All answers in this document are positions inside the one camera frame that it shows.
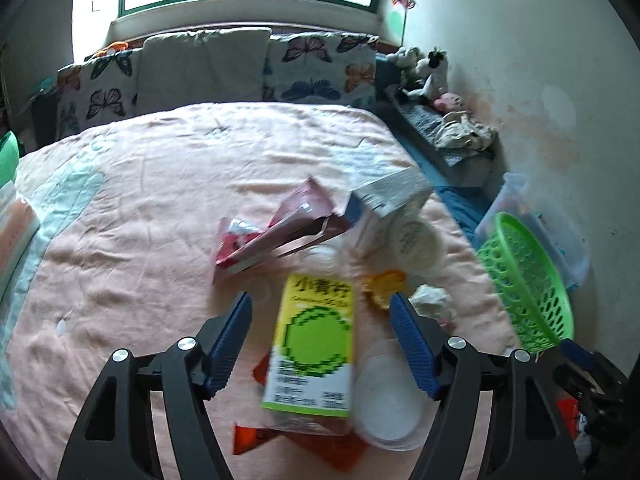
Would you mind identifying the pink plush toy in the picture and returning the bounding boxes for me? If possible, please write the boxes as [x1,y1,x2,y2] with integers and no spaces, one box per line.
[432,91,466,113]

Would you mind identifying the grey plush toy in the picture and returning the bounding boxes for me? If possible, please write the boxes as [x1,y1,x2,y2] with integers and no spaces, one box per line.
[390,46,426,71]

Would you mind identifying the crumpled white tissue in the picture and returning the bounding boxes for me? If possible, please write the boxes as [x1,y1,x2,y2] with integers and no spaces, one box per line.
[409,284,457,326]

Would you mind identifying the blue mat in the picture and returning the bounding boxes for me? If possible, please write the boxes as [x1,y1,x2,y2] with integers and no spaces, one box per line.
[415,155,501,246]

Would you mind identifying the yellow green drink carton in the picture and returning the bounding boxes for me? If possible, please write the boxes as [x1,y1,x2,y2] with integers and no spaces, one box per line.
[261,272,355,418]

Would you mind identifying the grey white milk carton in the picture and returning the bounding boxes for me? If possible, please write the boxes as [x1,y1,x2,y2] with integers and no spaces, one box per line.
[345,167,435,258]

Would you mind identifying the clear plastic cup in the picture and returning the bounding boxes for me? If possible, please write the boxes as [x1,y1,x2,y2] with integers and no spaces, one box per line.
[297,245,346,276]

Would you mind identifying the crumpled patterned cloth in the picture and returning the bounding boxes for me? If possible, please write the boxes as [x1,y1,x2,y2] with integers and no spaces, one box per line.
[432,112,498,151]

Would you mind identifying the black white cow plush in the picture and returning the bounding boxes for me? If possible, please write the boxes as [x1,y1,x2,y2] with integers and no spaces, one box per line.
[407,47,451,101]

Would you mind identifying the butterfly print pillow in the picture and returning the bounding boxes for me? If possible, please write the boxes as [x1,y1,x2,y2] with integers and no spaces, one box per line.
[262,31,381,108]
[56,50,141,138]

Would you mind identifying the grey pillow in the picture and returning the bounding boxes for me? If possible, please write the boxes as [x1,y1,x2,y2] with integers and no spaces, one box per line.
[136,26,273,116]

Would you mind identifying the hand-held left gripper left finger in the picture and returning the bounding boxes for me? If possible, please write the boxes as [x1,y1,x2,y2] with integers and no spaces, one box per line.
[57,291,253,480]

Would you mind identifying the pink blanket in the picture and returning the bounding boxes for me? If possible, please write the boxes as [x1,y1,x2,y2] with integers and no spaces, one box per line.
[0,102,521,480]

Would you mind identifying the orange red wrapper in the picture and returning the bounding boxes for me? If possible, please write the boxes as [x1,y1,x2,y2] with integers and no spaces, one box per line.
[234,350,368,473]

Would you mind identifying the orange item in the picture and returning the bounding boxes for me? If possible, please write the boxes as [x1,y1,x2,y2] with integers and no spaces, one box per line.
[95,40,132,58]

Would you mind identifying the clear plastic storage bin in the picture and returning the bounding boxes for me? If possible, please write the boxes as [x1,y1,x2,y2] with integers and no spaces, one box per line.
[474,172,591,291]

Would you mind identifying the green plastic basket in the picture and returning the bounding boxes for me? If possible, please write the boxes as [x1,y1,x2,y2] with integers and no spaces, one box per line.
[475,211,576,356]

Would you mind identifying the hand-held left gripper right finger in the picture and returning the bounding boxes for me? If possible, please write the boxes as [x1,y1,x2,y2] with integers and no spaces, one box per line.
[389,292,583,480]

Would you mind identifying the grey patterned cushion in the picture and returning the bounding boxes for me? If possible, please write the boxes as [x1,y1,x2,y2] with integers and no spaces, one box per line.
[385,87,501,171]

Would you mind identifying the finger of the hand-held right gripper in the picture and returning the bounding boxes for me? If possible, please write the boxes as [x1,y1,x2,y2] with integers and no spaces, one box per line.
[559,338,608,376]

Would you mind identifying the pink red snack packet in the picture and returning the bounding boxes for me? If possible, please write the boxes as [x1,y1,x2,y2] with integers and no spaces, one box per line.
[214,177,351,281]

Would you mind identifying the green plastic item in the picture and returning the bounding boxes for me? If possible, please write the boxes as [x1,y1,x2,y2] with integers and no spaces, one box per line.
[0,130,22,186]

